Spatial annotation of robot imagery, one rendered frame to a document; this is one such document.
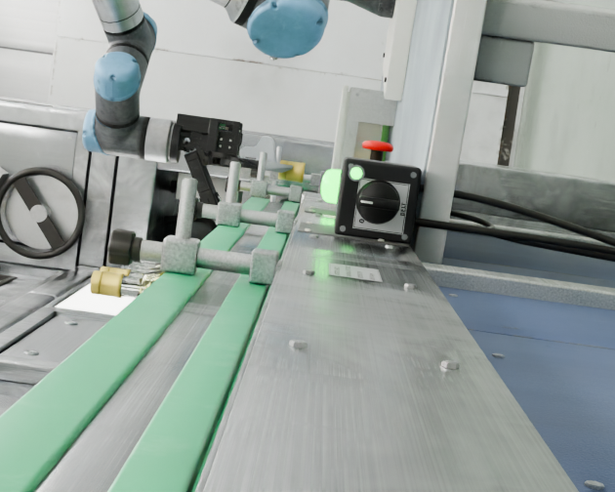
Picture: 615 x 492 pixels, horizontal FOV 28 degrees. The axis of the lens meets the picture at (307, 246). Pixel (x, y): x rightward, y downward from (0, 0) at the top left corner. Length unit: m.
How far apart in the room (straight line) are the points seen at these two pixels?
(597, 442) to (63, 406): 0.25
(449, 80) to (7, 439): 0.89
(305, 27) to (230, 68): 3.74
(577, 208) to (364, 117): 0.98
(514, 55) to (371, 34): 4.30
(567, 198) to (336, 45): 2.85
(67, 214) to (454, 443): 2.49
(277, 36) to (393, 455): 1.50
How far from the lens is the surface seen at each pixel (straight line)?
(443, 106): 1.28
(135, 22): 2.14
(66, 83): 5.72
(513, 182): 2.87
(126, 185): 2.88
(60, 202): 2.91
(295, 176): 2.13
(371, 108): 2.03
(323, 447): 0.42
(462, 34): 1.26
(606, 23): 1.32
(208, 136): 2.12
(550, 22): 1.31
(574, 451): 0.57
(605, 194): 2.91
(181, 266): 0.94
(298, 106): 5.59
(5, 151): 2.96
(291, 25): 1.88
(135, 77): 2.06
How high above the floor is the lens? 0.85
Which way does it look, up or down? level
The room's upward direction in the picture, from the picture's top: 82 degrees counter-clockwise
